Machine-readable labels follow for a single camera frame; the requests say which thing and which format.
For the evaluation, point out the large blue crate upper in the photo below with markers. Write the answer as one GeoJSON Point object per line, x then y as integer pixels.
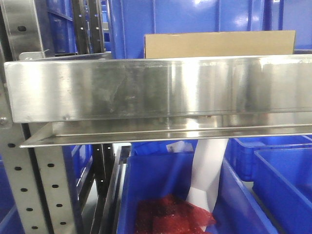
{"type": "Point", "coordinates": [131, 20]}

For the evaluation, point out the blue crate upper left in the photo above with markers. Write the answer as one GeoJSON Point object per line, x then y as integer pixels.
{"type": "Point", "coordinates": [60, 15]}

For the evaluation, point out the red mesh bag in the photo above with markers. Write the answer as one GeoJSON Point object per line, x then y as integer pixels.
{"type": "Point", "coordinates": [171, 215]}

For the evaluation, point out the blue bin lower centre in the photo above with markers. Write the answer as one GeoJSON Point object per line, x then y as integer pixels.
{"type": "Point", "coordinates": [155, 176]}

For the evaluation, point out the perforated steel shelf post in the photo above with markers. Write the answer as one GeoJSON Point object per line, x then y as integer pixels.
{"type": "Point", "coordinates": [41, 178]}

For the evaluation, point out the blue bin lower right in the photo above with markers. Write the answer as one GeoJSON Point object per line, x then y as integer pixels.
{"type": "Point", "coordinates": [283, 182]}

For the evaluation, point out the stainless steel shelf tray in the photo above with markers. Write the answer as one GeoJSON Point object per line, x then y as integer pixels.
{"type": "Point", "coordinates": [89, 101]}

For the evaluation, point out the tall brown cardboard box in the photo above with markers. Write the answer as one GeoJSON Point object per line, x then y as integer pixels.
{"type": "Point", "coordinates": [218, 44]}

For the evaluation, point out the white paper sheet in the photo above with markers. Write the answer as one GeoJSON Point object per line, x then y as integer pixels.
{"type": "Point", "coordinates": [206, 169]}

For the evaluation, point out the black perforated rack post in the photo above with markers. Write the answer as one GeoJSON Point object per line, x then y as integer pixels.
{"type": "Point", "coordinates": [88, 28]}

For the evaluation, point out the blue crate upper right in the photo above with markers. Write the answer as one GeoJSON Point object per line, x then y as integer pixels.
{"type": "Point", "coordinates": [290, 15]}

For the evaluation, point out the blue bin lower left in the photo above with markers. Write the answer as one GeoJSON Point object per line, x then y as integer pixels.
{"type": "Point", "coordinates": [10, 222]}

